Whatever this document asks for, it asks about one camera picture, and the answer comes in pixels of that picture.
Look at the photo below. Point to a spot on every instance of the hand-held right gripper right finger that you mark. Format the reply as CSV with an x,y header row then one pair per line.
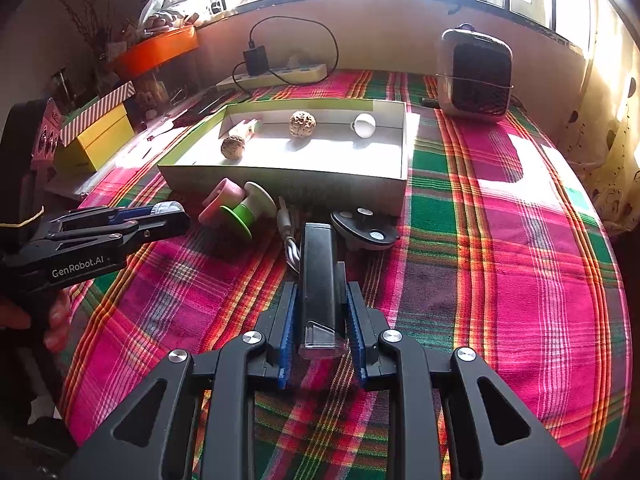
x,y
356,335

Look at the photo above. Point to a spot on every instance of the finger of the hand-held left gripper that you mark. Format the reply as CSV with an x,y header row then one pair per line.
x,y
160,227
130,213

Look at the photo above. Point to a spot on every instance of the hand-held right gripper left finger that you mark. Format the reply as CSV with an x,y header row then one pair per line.
x,y
287,330

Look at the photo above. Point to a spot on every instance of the clear jar with white cap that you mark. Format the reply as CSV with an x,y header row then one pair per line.
x,y
169,208

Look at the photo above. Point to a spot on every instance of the black flashlight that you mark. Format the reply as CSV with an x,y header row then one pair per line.
x,y
320,280

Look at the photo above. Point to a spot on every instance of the pink plastic clip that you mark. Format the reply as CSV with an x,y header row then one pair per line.
x,y
220,205
245,130

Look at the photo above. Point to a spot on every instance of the green and white spool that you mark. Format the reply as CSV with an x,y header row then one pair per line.
x,y
257,200

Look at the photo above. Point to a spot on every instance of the black oval disc holder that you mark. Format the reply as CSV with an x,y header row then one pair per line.
x,y
360,230

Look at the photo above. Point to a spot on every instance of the dark brown walnut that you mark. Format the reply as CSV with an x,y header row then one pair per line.
x,y
232,149

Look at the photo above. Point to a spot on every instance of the white and green cardboard box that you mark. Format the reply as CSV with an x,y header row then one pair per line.
x,y
350,190

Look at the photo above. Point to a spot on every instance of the light brown walnut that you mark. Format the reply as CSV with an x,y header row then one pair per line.
x,y
302,122

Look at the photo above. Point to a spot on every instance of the small white earbud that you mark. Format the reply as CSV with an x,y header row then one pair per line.
x,y
365,125

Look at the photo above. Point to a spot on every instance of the person's left hand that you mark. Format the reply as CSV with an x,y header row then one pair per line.
x,y
57,330

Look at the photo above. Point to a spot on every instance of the yellow box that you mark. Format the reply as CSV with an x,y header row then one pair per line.
x,y
95,145

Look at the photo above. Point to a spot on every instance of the red striped box lid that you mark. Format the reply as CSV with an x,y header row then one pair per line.
x,y
100,105

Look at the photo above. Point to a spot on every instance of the black phone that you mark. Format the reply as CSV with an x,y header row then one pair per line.
x,y
210,102

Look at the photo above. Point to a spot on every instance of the pink green plaid blanket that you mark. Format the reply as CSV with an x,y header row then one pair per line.
x,y
475,260

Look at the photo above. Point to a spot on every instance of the orange box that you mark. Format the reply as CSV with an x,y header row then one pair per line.
x,y
155,50

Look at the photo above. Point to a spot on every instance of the black charger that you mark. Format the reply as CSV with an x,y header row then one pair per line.
x,y
256,62

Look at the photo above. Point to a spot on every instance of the clear plastic bag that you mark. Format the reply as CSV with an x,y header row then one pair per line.
x,y
155,7

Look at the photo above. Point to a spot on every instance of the beige power strip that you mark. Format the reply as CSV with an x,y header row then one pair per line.
x,y
300,74

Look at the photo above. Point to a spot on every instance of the beige plug adapter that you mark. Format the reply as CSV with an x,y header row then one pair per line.
x,y
300,58

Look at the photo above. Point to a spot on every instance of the small white fan heater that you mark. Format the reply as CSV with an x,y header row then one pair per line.
x,y
475,80

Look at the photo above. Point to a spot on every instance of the cream dotted curtain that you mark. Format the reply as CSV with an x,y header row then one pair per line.
x,y
610,160

